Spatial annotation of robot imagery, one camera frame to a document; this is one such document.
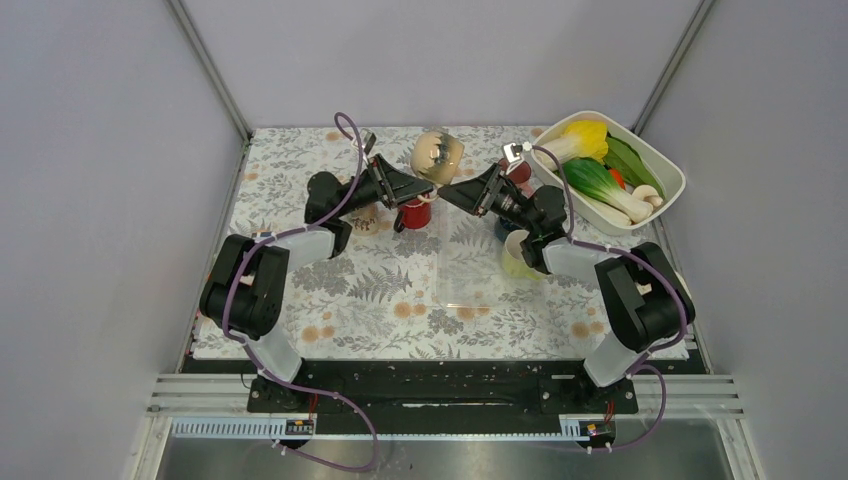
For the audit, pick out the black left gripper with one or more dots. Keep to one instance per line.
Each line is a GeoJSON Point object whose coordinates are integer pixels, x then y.
{"type": "Point", "coordinates": [397, 185]}

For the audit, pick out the red ceramic mug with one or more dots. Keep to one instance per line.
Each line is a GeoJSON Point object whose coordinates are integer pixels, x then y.
{"type": "Point", "coordinates": [412, 215]}

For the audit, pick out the yellow-green ceramic mug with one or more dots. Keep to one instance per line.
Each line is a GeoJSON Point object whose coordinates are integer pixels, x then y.
{"type": "Point", "coordinates": [512, 260]}

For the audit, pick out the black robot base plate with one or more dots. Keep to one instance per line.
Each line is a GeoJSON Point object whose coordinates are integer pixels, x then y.
{"type": "Point", "coordinates": [410, 397]}

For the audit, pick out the aluminium corner frame post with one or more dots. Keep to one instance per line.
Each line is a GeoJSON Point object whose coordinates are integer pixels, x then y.
{"type": "Point", "coordinates": [192, 34]}

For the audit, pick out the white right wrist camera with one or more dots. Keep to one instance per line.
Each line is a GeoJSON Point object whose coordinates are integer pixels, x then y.
{"type": "Point", "coordinates": [514, 153]}

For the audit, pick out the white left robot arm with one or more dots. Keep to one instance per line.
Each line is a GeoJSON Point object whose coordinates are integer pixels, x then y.
{"type": "Point", "coordinates": [244, 292]}

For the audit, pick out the clear plastic tray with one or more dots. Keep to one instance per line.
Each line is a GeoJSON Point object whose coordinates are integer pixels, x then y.
{"type": "Point", "coordinates": [469, 271]}

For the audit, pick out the white mushroom toy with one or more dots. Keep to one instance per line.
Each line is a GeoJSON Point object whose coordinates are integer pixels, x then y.
{"type": "Point", "coordinates": [648, 194]}

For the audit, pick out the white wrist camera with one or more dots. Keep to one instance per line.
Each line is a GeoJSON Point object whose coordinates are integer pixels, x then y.
{"type": "Point", "coordinates": [368, 139]}
{"type": "Point", "coordinates": [514, 153]}

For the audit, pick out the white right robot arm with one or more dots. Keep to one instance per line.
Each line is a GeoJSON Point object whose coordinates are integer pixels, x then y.
{"type": "Point", "coordinates": [647, 307]}

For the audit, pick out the cream floral ceramic mug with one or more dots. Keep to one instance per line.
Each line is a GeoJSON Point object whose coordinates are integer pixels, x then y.
{"type": "Point", "coordinates": [365, 221]}

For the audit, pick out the blue ribbed ceramic mug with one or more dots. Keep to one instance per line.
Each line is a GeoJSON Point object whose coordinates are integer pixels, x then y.
{"type": "Point", "coordinates": [503, 228]}

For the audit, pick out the white vegetable basin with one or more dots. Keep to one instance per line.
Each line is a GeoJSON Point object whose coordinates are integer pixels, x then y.
{"type": "Point", "coordinates": [669, 176]}

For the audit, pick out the pink patterned mug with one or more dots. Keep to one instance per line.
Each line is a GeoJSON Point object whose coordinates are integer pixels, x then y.
{"type": "Point", "coordinates": [520, 176]}

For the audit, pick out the red chili pepper toy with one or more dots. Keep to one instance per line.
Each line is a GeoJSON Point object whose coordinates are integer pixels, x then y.
{"type": "Point", "coordinates": [618, 178]}

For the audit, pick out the green bok choy toy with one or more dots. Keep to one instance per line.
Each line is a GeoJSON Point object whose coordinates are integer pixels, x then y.
{"type": "Point", "coordinates": [592, 180]}

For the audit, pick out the dark green leaf vegetable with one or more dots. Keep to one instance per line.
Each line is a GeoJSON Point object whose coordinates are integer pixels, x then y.
{"type": "Point", "coordinates": [627, 161]}

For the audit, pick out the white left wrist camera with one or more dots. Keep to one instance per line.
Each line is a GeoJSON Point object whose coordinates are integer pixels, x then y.
{"type": "Point", "coordinates": [368, 139]}

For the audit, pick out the yellow napa cabbage toy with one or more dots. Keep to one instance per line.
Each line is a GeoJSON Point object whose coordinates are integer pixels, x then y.
{"type": "Point", "coordinates": [580, 139]}

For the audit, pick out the right aluminium frame post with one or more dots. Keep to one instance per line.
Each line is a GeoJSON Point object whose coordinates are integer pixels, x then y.
{"type": "Point", "coordinates": [682, 47]}

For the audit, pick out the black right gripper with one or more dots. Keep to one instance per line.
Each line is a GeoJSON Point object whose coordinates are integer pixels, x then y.
{"type": "Point", "coordinates": [475, 196]}

